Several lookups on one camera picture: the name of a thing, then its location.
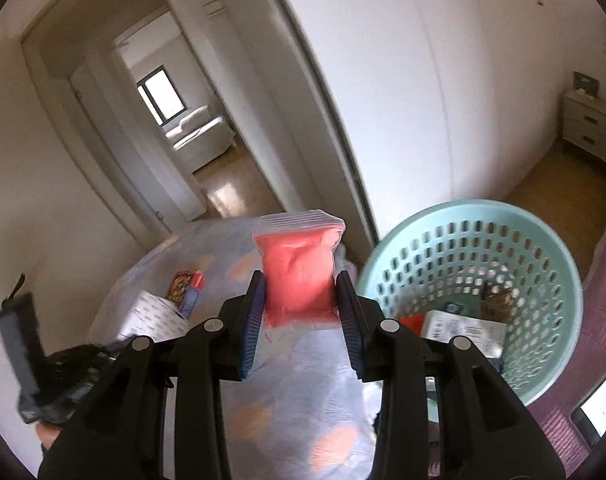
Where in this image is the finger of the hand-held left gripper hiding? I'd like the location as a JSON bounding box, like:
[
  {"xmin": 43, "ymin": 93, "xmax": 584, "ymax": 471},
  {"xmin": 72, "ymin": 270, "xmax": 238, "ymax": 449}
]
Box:
[{"xmin": 0, "ymin": 290, "xmax": 48, "ymax": 413}]

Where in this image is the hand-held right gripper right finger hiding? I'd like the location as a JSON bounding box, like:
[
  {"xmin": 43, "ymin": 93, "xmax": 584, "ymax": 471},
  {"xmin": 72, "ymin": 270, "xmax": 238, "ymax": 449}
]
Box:
[{"xmin": 335, "ymin": 270, "xmax": 554, "ymax": 480}]

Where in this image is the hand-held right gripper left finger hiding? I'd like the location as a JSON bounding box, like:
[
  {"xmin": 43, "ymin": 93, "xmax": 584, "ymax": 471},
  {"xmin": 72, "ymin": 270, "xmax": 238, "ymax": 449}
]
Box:
[{"xmin": 38, "ymin": 270, "xmax": 269, "ymax": 480}]

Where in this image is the pink powder bag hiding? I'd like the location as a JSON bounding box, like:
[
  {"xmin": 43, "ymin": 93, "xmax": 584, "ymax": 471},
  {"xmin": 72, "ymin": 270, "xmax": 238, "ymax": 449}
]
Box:
[{"xmin": 253, "ymin": 208, "xmax": 346, "ymax": 328}]

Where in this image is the white milk carton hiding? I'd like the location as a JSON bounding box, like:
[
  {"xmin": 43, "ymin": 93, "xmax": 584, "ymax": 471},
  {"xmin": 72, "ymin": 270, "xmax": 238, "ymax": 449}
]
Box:
[{"xmin": 422, "ymin": 310, "xmax": 508, "ymax": 358}]

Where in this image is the teal plastic laundry basket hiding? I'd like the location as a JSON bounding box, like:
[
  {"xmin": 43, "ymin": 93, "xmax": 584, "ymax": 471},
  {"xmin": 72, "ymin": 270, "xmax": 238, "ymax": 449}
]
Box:
[{"xmin": 357, "ymin": 200, "xmax": 584, "ymax": 408}]

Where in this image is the round table floral cloth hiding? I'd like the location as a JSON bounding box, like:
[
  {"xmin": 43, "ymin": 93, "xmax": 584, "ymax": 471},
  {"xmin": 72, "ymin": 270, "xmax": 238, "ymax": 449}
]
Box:
[{"xmin": 88, "ymin": 215, "xmax": 384, "ymax": 480}]

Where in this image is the colourful snack packet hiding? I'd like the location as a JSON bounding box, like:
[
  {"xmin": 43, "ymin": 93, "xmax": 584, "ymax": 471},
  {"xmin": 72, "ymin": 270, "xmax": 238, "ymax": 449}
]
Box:
[{"xmin": 167, "ymin": 270, "xmax": 205, "ymax": 318}]

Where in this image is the white polka dot box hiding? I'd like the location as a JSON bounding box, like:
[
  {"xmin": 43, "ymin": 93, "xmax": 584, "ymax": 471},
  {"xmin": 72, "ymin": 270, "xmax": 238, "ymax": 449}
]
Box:
[{"xmin": 117, "ymin": 290, "xmax": 190, "ymax": 343}]

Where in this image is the white bed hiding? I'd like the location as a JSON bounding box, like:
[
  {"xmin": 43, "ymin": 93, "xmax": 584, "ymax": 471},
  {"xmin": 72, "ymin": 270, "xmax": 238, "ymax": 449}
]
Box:
[{"xmin": 164, "ymin": 106, "xmax": 236, "ymax": 173}]

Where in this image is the white hallway door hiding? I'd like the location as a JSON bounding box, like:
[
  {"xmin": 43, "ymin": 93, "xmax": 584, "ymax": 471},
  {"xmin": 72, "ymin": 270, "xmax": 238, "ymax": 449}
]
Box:
[{"xmin": 68, "ymin": 62, "xmax": 206, "ymax": 221}]

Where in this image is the pink bedspread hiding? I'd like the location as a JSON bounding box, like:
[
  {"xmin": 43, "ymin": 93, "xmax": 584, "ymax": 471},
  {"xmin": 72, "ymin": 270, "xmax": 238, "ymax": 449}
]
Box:
[{"xmin": 528, "ymin": 240, "xmax": 606, "ymax": 441}]

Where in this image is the dark framed window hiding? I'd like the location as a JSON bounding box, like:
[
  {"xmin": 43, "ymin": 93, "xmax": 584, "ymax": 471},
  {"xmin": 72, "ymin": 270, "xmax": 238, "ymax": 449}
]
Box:
[{"xmin": 137, "ymin": 67, "xmax": 186, "ymax": 126}]

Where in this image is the white wardrobe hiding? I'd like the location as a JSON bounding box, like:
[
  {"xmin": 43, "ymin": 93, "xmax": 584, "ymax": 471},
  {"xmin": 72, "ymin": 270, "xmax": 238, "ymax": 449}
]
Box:
[{"xmin": 263, "ymin": 0, "xmax": 606, "ymax": 241}]

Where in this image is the tablet with white screen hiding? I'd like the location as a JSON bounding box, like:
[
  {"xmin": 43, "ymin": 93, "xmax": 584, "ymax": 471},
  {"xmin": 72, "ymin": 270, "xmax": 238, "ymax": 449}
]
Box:
[{"xmin": 570, "ymin": 365, "xmax": 606, "ymax": 446}]

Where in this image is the beige nightstand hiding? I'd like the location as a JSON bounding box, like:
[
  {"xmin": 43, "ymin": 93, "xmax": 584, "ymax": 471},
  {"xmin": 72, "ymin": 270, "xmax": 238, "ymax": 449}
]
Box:
[{"xmin": 562, "ymin": 89, "xmax": 606, "ymax": 165}]

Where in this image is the dark picture frame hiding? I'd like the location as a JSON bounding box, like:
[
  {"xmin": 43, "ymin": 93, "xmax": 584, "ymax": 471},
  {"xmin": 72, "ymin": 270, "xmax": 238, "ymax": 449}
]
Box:
[{"xmin": 572, "ymin": 71, "xmax": 600, "ymax": 96}]

